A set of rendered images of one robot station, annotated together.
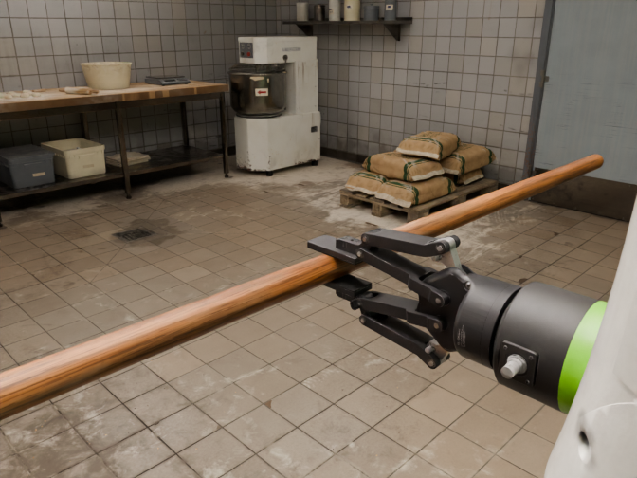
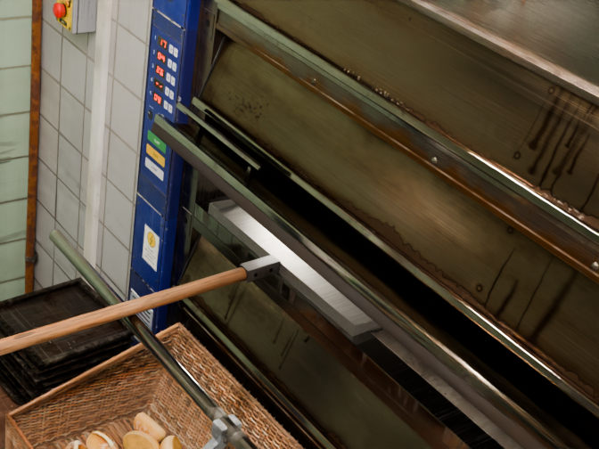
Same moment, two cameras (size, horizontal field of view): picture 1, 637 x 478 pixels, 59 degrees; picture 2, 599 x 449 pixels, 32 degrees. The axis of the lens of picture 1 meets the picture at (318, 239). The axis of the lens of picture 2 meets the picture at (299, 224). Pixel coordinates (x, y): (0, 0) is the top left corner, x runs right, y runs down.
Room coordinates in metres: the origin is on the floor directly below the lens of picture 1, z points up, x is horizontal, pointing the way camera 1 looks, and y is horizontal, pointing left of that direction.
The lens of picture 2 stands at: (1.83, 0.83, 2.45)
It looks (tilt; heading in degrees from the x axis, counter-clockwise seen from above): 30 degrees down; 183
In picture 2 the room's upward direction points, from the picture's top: 10 degrees clockwise
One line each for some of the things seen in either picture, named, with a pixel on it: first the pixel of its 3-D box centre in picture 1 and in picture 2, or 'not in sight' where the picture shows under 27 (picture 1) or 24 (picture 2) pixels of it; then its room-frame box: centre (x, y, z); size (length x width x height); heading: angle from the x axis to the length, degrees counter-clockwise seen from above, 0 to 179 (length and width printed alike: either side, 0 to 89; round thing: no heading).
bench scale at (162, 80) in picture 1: (167, 80); not in sight; (5.54, 1.44, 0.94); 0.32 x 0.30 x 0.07; 45
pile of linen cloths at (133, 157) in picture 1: (128, 158); not in sight; (5.13, 1.76, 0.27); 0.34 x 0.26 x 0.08; 141
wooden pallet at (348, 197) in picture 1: (420, 193); not in sight; (4.67, -0.88, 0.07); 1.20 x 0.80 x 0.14; 135
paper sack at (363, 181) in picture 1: (382, 178); not in sight; (4.59, -0.54, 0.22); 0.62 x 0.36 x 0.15; 140
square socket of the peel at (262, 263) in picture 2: not in sight; (259, 268); (-0.12, 0.65, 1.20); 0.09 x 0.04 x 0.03; 136
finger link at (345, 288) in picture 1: (338, 281); not in sight; (0.56, -0.02, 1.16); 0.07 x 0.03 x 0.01; 45
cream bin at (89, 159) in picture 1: (74, 157); not in sight; (4.80, 2.11, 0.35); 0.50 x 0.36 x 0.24; 46
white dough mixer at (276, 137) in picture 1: (271, 104); not in sight; (5.85, 0.48, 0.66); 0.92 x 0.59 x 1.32; 135
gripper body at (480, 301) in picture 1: (465, 312); not in sight; (0.45, -0.13, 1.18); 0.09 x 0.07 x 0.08; 45
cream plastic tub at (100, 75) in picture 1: (107, 75); not in sight; (5.16, 1.86, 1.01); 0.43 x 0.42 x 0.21; 135
